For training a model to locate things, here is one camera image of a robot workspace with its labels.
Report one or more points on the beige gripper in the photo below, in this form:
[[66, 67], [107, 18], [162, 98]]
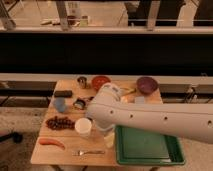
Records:
[[109, 140]]

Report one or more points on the red chili pepper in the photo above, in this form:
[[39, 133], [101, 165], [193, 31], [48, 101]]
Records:
[[48, 141]]

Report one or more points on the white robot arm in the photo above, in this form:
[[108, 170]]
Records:
[[191, 121]]

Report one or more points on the white plastic cup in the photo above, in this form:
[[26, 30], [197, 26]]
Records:
[[83, 127]]

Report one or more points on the small metal cup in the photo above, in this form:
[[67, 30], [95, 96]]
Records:
[[82, 81]]

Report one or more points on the green plastic tray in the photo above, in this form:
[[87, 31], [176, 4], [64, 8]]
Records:
[[139, 147]]

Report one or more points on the silver metal fork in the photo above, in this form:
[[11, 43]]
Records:
[[83, 152]]

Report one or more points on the orange round fruit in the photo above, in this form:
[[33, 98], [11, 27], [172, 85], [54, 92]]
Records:
[[124, 99]]

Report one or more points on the wooden table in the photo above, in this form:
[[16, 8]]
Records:
[[53, 155]]

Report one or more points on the small round metal tin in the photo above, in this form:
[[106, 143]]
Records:
[[80, 104]]

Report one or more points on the grey blue cloth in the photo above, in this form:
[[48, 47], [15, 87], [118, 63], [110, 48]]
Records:
[[139, 100]]

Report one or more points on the yellow banana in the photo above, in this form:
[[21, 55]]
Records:
[[127, 91]]

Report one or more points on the dark red grape bunch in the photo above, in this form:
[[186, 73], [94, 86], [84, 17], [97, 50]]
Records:
[[60, 123]]

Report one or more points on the red bowl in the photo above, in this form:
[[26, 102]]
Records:
[[98, 81]]

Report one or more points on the purple bowl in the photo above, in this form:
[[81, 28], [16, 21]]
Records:
[[147, 85]]

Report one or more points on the black rectangular block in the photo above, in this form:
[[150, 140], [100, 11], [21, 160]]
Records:
[[63, 93]]

